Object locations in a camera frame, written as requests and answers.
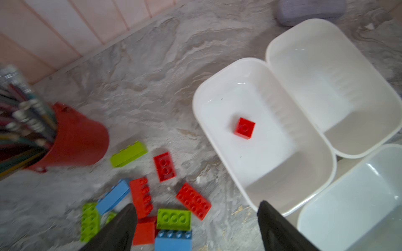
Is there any white bin rear right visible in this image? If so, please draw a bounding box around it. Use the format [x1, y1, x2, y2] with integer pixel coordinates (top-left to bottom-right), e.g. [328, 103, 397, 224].
[265, 19, 402, 159]

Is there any red long brick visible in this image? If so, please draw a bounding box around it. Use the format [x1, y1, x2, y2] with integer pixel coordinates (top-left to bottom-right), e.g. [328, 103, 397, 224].
[129, 177, 153, 219]

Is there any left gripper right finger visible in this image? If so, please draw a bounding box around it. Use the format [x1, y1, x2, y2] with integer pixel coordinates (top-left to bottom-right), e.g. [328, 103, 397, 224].
[257, 201, 319, 251]

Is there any small red square brick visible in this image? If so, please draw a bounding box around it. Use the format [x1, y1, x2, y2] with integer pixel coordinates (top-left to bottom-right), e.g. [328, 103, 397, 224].
[234, 118, 255, 140]

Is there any green brick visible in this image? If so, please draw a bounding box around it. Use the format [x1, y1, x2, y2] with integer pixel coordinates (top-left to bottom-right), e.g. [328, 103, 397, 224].
[80, 202, 100, 243]
[157, 209, 192, 231]
[105, 211, 117, 224]
[111, 141, 148, 168]

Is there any blue brick centre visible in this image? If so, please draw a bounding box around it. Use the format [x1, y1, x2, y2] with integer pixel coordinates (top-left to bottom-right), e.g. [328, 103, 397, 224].
[155, 230, 192, 251]

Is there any blue brick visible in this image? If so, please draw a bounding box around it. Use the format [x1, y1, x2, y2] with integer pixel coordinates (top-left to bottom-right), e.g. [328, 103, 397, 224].
[96, 179, 130, 215]
[155, 230, 192, 251]

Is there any red pencil cup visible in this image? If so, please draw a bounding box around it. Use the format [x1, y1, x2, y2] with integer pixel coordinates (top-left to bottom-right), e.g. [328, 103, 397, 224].
[27, 102, 110, 173]

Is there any blue brick top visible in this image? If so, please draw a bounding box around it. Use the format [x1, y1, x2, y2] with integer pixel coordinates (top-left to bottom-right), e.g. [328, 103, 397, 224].
[96, 179, 130, 215]

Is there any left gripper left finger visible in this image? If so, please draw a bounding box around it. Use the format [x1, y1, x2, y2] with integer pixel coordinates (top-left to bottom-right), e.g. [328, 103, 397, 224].
[79, 204, 138, 251]

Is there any red brick low centre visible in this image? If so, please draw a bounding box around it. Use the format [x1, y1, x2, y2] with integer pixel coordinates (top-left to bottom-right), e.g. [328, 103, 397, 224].
[153, 152, 177, 183]

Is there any white bin rear left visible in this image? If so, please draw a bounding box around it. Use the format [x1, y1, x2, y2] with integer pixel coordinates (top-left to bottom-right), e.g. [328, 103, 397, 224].
[193, 58, 336, 216]

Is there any white bin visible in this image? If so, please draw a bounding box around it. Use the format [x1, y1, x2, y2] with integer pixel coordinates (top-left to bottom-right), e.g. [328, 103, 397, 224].
[297, 144, 402, 251]
[193, 58, 336, 216]
[265, 19, 402, 159]

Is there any white bin front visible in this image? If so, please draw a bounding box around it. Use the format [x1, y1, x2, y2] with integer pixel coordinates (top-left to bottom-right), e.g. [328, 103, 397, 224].
[297, 144, 402, 251]

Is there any bundle of pencils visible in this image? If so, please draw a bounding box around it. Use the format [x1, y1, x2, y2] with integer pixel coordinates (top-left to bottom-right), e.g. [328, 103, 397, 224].
[1, 65, 58, 179]

